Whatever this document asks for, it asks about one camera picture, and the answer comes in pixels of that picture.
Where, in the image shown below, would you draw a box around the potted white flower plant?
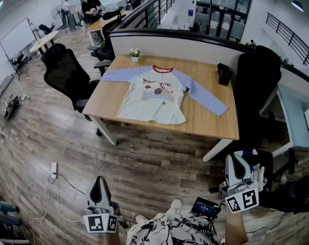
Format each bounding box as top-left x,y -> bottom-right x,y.
129,47 -> 142,63

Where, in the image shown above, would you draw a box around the person's left forearm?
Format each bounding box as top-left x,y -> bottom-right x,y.
103,230 -> 122,245

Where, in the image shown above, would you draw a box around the black high-back office chair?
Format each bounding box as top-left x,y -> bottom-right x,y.
232,44 -> 297,183

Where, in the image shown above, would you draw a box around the white table leg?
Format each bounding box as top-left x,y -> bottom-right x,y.
202,138 -> 233,162
89,115 -> 118,145

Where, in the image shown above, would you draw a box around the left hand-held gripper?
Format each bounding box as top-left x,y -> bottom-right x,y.
83,176 -> 121,234

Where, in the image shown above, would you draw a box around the wooden desk with white frame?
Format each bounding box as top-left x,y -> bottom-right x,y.
85,0 -> 150,48

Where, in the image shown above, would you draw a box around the white desk partition black trim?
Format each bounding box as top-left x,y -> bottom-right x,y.
109,28 -> 309,96

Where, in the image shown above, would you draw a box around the whiteboard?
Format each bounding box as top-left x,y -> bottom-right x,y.
0,18 -> 37,61

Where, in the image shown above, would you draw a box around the white power cable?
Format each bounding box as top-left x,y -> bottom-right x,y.
31,174 -> 85,245

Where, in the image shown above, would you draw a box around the person's right shoe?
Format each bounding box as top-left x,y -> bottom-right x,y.
170,198 -> 182,212

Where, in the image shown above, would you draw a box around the black metal railing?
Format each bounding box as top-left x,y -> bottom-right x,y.
266,12 -> 309,67
117,0 -> 178,30

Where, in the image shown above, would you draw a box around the black bag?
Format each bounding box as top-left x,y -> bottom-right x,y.
258,172 -> 309,216

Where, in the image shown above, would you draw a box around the small black screen device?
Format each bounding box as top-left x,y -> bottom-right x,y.
191,197 -> 220,218

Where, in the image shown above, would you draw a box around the white cloth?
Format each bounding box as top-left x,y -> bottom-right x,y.
252,163 -> 268,188

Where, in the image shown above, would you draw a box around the round white table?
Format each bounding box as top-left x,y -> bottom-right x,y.
29,30 -> 59,56

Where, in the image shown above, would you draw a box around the light blue glass desk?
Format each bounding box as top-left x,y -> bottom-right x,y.
276,83 -> 309,153

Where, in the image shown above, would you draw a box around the standing fan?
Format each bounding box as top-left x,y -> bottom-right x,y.
51,5 -> 68,30

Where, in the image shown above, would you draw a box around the black mesh office chair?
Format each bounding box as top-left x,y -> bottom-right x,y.
40,43 -> 113,137

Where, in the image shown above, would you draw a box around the black office chair with headrest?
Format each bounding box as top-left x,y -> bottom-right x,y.
87,6 -> 127,62

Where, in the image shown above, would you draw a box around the black equipment pile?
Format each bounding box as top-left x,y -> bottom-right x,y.
3,93 -> 30,121

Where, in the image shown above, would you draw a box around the black framed glass doors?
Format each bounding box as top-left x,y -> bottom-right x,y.
195,0 -> 253,42

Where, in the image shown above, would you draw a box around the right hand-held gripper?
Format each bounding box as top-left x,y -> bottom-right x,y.
224,154 -> 260,213

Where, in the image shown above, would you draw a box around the person's right forearm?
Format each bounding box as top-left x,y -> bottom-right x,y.
224,210 -> 249,245

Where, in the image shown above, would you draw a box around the white and blue raglan shirt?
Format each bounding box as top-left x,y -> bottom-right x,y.
100,64 -> 229,125

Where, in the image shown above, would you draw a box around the pendant ceiling lamp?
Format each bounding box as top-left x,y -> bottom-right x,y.
291,0 -> 304,12

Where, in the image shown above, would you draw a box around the black pen holder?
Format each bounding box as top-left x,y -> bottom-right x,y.
217,69 -> 232,87

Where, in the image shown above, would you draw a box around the black white patterned clothing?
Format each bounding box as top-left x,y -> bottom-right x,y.
125,208 -> 221,245

